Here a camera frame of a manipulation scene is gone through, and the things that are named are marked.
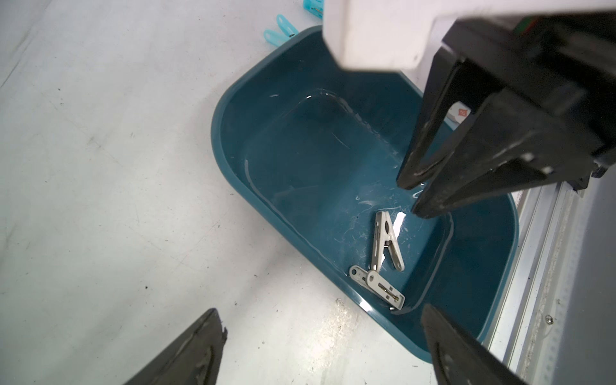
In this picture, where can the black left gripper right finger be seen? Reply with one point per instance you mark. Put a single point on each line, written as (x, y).
(457, 357)

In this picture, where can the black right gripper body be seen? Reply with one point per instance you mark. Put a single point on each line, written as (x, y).
(564, 64)

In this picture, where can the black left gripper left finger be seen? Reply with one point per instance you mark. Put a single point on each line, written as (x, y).
(192, 358)

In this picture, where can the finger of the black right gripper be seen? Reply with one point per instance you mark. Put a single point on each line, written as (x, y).
(509, 144)
(451, 79)

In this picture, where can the grey clothespin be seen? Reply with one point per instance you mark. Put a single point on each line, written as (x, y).
(378, 285)
(385, 239)

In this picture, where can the teal plastic storage box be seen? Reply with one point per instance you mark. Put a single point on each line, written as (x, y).
(316, 150)

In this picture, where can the teal clothespin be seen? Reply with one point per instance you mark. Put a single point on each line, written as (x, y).
(315, 7)
(283, 34)

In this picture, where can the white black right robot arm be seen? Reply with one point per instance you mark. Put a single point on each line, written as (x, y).
(389, 36)

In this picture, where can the green patterned ceramic bowl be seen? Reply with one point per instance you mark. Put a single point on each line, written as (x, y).
(458, 112)

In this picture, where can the aluminium mounting rail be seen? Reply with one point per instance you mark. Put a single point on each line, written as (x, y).
(556, 321)

